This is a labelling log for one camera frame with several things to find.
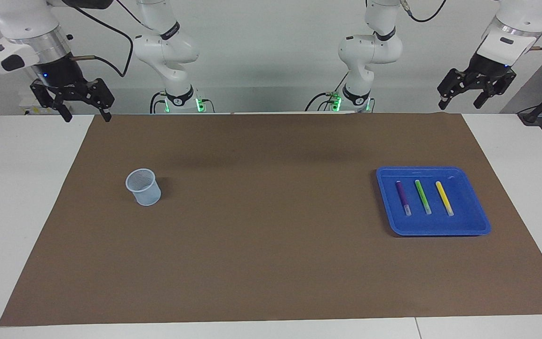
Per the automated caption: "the purple pen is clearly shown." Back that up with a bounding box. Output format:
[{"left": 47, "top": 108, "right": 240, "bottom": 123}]
[{"left": 395, "top": 181, "right": 413, "bottom": 217}]

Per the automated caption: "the green pen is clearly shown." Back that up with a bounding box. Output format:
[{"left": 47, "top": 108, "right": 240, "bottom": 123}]
[{"left": 414, "top": 179, "right": 432, "bottom": 215}]

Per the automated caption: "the clear plastic cup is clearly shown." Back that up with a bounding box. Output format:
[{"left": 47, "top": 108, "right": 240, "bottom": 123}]
[{"left": 126, "top": 169, "right": 162, "bottom": 207}]

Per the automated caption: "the blue plastic tray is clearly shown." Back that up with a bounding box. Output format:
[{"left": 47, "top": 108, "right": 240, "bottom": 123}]
[{"left": 376, "top": 166, "right": 492, "bottom": 237}]

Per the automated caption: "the brown table mat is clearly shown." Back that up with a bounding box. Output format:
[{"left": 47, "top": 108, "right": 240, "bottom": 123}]
[{"left": 0, "top": 112, "right": 542, "bottom": 327}]

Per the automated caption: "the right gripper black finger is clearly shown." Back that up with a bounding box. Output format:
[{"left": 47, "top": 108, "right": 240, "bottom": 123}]
[
  {"left": 85, "top": 77, "right": 115, "bottom": 123},
  {"left": 29, "top": 80, "right": 73, "bottom": 123}
]

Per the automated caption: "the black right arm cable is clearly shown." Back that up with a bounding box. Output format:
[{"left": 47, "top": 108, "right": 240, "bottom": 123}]
[{"left": 70, "top": 0, "right": 144, "bottom": 78}]

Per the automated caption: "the yellow pen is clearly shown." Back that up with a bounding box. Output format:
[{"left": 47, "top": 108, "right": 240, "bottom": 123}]
[{"left": 435, "top": 181, "right": 455, "bottom": 217}]

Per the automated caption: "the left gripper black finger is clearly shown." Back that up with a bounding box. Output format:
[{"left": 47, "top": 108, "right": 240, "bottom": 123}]
[
  {"left": 473, "top": 70, "right": 518, "bottom": 110},
  {"left": 437, "top": 68, "right": 471, "bottom": 112}
]

